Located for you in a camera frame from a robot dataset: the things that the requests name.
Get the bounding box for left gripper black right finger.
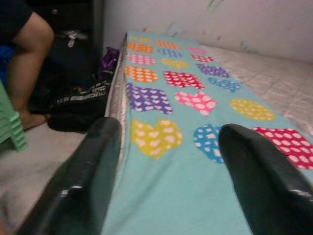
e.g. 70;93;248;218
218;123;313;235

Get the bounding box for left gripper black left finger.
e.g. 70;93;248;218
16;117;122;235

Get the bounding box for black bag white lettering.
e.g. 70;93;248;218
47;78;111;133

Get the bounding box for green plastic stool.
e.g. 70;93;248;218
0;79;28;153

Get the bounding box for teal blanket coloured hearts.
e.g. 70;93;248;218
101;31;313;235

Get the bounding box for grey quilted mattress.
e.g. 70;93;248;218
104;31;313;172

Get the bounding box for purple plastic bag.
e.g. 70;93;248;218
98;46;121;83

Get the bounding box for person in blue shirt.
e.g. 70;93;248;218
0;0;55;131

